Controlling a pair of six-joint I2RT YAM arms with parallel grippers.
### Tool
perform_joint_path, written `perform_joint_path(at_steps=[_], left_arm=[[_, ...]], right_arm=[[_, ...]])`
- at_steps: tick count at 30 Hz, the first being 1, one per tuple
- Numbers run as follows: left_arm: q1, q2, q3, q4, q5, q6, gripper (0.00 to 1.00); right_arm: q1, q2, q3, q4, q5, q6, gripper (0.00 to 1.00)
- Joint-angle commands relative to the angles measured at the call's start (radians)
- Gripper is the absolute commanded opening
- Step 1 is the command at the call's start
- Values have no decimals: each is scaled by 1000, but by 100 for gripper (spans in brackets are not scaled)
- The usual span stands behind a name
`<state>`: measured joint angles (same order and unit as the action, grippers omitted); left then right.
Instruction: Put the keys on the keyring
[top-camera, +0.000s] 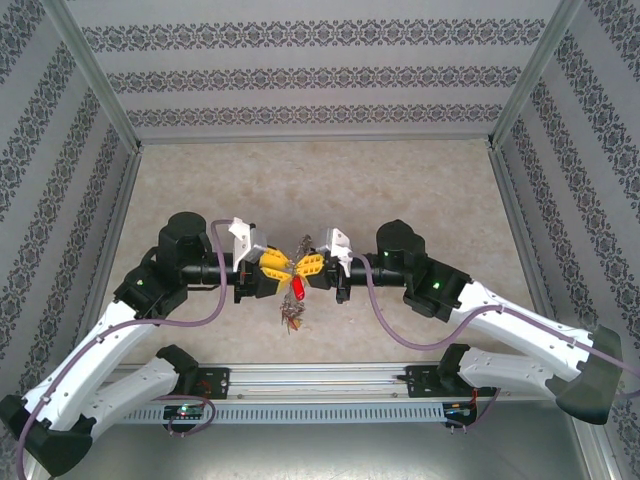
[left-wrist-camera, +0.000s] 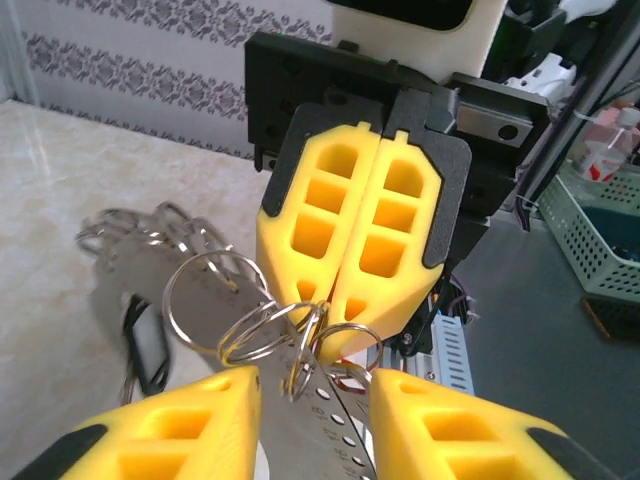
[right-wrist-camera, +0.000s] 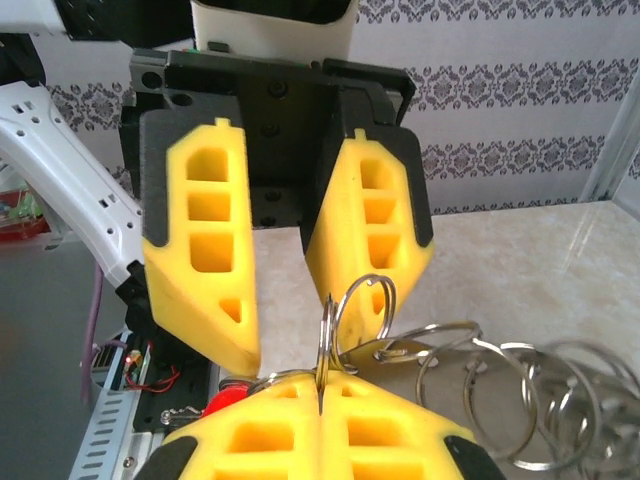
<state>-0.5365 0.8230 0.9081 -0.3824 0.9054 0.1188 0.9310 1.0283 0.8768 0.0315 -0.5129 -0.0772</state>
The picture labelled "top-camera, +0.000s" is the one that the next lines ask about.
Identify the small silver key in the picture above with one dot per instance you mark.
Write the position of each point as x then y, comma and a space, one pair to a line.
305, 245

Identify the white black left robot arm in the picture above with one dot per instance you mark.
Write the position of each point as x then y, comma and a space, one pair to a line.
80, 360

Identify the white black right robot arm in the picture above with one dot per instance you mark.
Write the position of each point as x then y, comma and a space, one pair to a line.
525, 320

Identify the small controller board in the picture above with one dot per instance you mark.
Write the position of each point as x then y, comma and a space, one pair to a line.
185, 412
457, 410

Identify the aluminium frame beam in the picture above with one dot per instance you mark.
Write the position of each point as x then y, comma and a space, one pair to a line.
511, 210
121, 210
315, 139

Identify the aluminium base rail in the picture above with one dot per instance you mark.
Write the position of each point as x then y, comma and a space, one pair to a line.
320, 380

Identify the aluminium frame post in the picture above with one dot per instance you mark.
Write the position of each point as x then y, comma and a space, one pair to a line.
96, 75
531, 75

